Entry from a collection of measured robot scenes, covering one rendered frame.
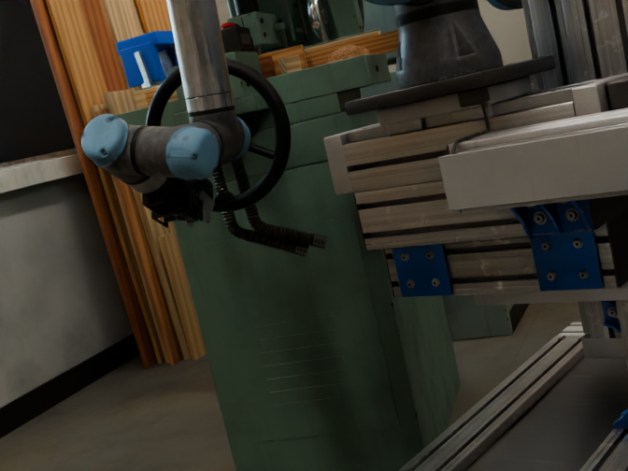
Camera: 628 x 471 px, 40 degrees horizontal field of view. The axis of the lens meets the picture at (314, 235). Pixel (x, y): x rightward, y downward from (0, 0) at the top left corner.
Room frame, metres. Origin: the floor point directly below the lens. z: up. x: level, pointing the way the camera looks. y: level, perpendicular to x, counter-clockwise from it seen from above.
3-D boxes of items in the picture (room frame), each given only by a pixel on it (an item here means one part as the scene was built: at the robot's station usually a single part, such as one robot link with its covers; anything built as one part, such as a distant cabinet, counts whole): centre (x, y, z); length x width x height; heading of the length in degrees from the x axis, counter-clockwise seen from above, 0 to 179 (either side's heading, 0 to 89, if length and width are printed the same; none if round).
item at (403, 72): (1.25, -0.24, 0.87); 0.15 x 0.15 x 0.10
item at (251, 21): (1.99, 0.02, 1.01); 0.14 x 0.07 x 0.09; 162
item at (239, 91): (1.79, 0.12, 0.91); 0.15 x 0.14 x 0.09; 72
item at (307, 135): (2.09, -0.01, 0.76); 0.57 x 0.45 x 0.09; 162
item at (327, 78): (1.88, 0.09, 0.87); 0.61 x 0.30 x 0.06; 72
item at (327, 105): (1.91, 0.05, 0.82); 0.40 x 0.21 x 0.04; 72
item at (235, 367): (2.08, 0.00, 0.35); 0.58 x 0.45 x 0.71; 162
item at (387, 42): (1.96, 0.01, 0.92); 0.62 x 0.02 x 0.04; 72
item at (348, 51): (1.82, -0.15, 0.91); 0.12 x 0.09 x 0.03; 162
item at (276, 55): (1.93, 0.04, 0.93); 0.22 x 0.01 x 0.06; 72
